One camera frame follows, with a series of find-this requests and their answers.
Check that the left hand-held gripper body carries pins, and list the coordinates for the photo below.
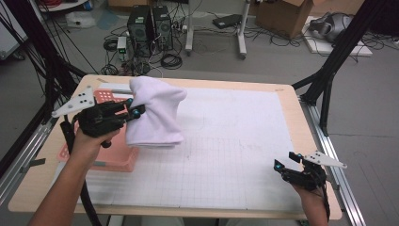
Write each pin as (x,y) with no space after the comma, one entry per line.
(100,121)

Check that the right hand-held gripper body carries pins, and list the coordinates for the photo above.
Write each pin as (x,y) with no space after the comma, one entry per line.
(309,179)

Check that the lilac printed towel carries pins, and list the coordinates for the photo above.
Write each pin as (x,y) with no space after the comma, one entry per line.
(156,109)

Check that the pink plastic basket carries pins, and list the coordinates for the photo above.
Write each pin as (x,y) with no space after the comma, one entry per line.
(120,158)

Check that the person's right hand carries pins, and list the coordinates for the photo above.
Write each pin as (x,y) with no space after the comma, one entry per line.
(312,199)

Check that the person's left hand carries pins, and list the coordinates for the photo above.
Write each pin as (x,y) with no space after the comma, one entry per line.
(86,149)

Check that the white box with green light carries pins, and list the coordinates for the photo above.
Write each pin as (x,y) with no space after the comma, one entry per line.
(121,47)

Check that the black computer tower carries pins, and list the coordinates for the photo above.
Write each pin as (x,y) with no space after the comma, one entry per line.
(163,28)
(139,28)

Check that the clear plastic bag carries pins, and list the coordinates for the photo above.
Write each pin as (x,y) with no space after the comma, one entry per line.
(80,19)

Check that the white round table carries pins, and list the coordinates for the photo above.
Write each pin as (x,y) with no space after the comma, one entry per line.
(62,5)

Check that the white cabinet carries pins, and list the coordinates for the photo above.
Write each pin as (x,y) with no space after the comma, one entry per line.
(9,40)

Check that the white foam board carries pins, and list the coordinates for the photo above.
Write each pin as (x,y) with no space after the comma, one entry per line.
(360,50)

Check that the black flat device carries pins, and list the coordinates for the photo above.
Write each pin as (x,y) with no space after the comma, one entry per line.
(227,21)

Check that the white-legged desk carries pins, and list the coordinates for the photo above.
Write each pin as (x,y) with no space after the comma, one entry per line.
(241,31)

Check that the grey rounded device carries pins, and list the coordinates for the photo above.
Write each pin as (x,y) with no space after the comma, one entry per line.
(332,26)

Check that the open cardboard box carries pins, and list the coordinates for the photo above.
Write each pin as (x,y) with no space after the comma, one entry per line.
(282,15)

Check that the aluminium rail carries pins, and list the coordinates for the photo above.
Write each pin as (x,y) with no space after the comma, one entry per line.
(28,150)
(348,201)

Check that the black frame post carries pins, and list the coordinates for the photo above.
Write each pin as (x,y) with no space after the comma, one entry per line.
(342,50)
(40,50)

